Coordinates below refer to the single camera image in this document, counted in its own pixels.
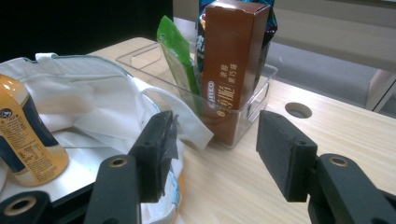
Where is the dark curtain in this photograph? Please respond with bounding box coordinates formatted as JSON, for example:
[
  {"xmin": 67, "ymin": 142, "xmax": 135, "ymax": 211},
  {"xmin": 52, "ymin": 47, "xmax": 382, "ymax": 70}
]
[{"xmin": 0, "ymin": 0, "xmax": 174, "ymax": 63}]

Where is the white patterned tote bag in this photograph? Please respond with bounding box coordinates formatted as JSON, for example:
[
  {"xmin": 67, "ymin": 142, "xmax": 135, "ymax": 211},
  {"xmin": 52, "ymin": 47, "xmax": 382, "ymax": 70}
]
[{"xmin": 0, "ymin": 52, "xmax": 216, "ymax": 224}]

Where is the blue potato chip bag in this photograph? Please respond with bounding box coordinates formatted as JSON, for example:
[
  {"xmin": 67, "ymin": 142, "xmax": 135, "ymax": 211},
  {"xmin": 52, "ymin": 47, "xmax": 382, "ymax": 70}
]
[{"xmin": 196, "ymin": 0, "xmax": 278, "ymax": 91}]

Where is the brown cookie box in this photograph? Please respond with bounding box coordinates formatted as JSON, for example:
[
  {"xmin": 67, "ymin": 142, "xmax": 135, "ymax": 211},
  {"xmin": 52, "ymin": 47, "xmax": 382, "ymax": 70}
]
[{"xmin": 200, "ymin": 0, "xmax": 271, "ymax": 147}]

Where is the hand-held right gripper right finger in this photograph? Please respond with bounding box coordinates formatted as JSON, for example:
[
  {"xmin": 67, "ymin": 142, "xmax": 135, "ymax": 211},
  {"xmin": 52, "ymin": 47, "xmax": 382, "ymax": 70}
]
[{"xmin": 255, "ymin": 109, "xmax": 318, "ymax": 203}]

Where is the green snack packet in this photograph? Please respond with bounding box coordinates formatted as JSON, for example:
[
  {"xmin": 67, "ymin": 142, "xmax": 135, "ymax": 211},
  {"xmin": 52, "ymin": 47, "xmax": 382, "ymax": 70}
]
[{"xmin": 156, "ymin": 15, "xmax": 203, "ymax": 117}]

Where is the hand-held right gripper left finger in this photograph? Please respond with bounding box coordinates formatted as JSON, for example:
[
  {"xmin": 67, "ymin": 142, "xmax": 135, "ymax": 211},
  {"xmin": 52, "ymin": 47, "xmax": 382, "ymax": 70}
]
[{"xmin": 128, "ymin": 109, "xmax": 179, "ymax": 203}]

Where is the orange drink bottle white cap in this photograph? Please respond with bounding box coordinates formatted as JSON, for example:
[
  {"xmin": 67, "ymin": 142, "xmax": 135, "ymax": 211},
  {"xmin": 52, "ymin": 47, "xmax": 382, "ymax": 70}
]
[{"xmin": 0, "ymin": 74, "xmax": 70, "ymax": 188}]

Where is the clear plastic storage box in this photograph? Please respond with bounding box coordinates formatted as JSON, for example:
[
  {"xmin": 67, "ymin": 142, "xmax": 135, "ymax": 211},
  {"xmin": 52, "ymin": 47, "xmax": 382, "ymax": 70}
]
[{"xmin": 115, "ymin": 41, "xmax": 278, "ymax": 149}]

